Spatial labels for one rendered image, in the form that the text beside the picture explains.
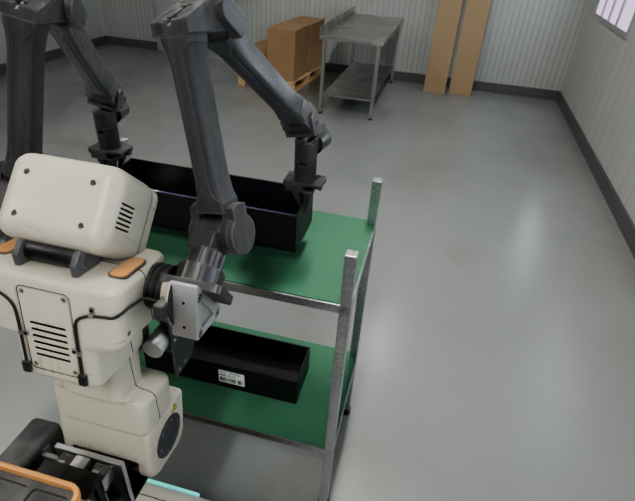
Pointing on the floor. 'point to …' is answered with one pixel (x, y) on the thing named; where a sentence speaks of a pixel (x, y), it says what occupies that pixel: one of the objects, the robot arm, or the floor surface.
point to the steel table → (354, 29)
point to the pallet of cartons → (293, 50)
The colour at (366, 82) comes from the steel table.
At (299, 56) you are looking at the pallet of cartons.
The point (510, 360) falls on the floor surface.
